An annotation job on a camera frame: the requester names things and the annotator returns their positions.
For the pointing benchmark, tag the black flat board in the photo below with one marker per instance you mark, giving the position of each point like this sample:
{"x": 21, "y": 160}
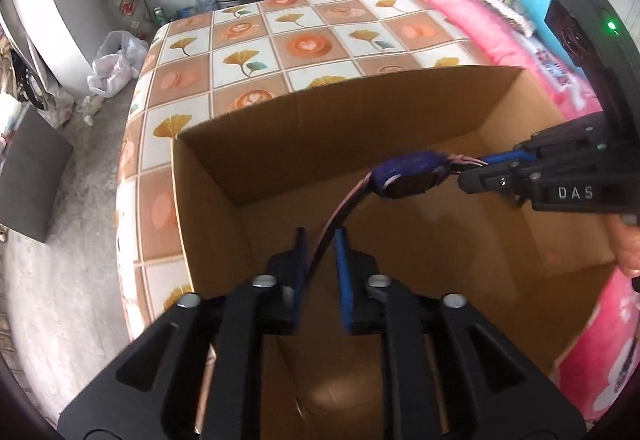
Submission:
{"x": 35, "y": 170}

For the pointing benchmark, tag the white plastic bag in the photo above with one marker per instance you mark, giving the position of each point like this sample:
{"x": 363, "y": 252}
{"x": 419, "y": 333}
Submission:
{"x": 116, "y": 65}

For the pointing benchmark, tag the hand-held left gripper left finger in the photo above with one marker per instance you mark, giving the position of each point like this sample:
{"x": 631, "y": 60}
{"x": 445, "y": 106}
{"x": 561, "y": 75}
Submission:
{"x": 300, "y": 270}

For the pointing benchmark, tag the small green bottle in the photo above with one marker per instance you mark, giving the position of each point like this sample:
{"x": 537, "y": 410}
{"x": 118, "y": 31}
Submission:
{"x": 159, "y": 14}

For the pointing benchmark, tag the white appliance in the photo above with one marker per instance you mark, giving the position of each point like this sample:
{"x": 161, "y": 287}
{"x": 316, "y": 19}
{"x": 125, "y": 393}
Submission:
{"x": 55, "y": 20}

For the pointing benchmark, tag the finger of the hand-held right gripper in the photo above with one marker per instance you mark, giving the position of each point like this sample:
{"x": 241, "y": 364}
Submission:
{"x": 490, "y": 180}
{"x": 560, "y": 140}

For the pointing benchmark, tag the pink floral blanket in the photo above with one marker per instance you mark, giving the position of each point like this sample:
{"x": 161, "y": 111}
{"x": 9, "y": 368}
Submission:
{"x": 500, "y": 45}

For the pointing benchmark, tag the brown cardboard box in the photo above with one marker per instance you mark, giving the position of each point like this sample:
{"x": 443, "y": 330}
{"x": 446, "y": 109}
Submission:
{"x": 350, "y": 130}

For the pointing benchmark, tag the ginkgo patterned tablecloth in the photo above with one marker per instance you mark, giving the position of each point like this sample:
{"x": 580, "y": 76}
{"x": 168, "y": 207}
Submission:
{"x": 240, "y": 60}

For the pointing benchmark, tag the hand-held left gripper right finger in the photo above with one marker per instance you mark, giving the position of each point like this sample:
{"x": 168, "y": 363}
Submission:
{"x": 342, "y": 270}

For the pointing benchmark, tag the person's right hand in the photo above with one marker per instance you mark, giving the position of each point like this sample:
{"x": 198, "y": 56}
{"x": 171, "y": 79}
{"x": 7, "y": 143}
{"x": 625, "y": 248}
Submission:
{"x": 627, "y": 245}

